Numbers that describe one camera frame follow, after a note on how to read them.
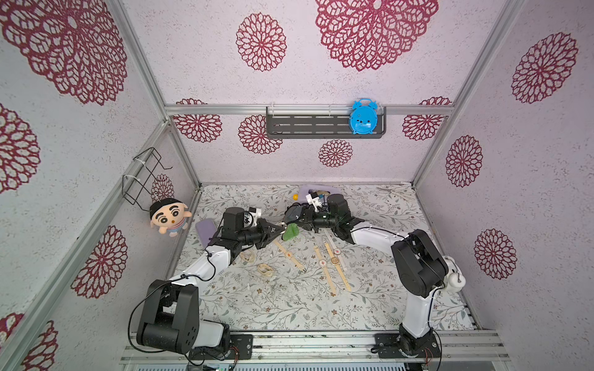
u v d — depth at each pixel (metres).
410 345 0.65
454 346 0.75
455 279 0.77
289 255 0.95
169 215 0.83
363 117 0.90
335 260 0.93
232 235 0.68
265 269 0.91
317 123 0.93
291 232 0.82
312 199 0.85
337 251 0.95
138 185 0.75
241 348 0.73
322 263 0.92
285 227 0.82
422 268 0.50
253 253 0.96
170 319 0.42
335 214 0.74
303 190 1.07
